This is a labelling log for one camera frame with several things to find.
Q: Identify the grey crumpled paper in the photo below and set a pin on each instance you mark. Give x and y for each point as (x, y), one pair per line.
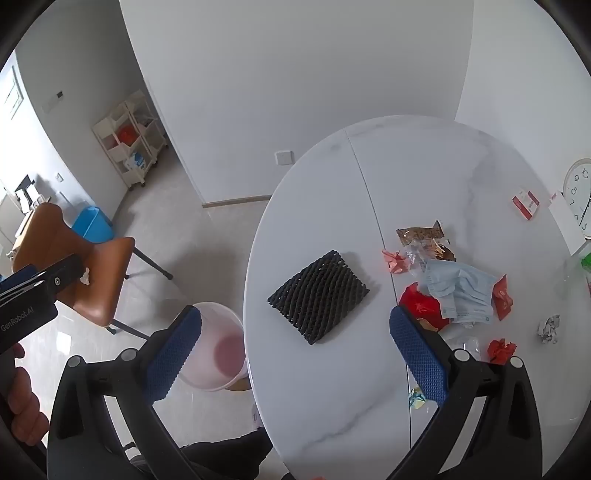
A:
(548, 328)

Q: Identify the person's black pants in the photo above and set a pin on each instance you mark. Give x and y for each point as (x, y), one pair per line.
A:
(231, 457)

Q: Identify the person's left hand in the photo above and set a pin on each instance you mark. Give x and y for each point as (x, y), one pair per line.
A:
(27, 410)

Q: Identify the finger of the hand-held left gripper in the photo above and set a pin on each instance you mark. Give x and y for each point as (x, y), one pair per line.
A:
(51, 281)

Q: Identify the black desk stand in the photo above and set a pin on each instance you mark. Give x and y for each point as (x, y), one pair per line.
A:
(23, 188)

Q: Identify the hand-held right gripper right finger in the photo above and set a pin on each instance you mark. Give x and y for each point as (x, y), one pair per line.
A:
(415, 360)

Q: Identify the clear green bottle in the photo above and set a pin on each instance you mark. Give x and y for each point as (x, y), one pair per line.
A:
(575, 277)

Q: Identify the white crumpled tissue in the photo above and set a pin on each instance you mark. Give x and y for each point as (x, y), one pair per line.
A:
(84, 276)

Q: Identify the blue and white pack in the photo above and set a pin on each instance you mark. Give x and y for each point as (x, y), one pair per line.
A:
(136, 161)

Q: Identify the brown snack wrapper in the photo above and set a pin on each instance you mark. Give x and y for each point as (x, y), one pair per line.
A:
(418, 234)

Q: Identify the red and white card box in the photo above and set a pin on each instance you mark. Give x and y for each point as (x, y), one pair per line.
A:
(526, 205)

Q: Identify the white plastic trash bin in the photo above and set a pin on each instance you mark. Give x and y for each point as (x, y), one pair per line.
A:
(217, 350)

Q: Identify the red paper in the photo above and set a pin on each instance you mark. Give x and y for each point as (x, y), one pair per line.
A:
(501, 350)

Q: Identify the blue face mask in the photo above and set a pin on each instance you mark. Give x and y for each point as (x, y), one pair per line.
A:
(457, 290)

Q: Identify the clear plastic wrapper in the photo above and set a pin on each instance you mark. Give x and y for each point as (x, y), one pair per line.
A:
(418, 258)

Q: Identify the blue plastic bin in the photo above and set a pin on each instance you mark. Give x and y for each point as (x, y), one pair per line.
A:
(90, 224)

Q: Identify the white flat box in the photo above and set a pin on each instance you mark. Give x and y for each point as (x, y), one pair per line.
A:
(565, 226)

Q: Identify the black foam net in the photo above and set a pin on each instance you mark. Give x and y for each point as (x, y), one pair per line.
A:
(318, 295)

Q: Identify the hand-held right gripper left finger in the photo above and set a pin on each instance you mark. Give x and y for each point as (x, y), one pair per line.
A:
(175, 355)

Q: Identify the colourful folded paper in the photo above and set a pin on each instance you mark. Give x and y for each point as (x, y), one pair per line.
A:
(417, 401)

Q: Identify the brown leather chair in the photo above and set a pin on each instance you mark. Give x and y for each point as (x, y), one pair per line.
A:
(92, 277)

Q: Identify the red bag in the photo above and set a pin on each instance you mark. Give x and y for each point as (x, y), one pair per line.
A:
(124, 135)

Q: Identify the cream shelf cart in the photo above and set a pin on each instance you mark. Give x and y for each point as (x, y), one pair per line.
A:
(108, 138)

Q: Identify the red packet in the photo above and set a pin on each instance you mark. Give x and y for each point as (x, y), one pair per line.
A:
(420, 307)

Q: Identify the white wall outlet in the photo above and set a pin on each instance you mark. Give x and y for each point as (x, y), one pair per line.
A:
(284, 157)

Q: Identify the clear plastic piece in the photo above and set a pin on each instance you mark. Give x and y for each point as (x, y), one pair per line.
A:
(464, 345)

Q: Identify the small red wrapper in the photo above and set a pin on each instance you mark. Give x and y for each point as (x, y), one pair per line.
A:
(502, 297)

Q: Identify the pink folded paper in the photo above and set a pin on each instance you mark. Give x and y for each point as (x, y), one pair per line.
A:
(395, 261)

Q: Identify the white wall clock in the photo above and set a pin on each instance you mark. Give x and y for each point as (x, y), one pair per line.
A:
(579, 194)

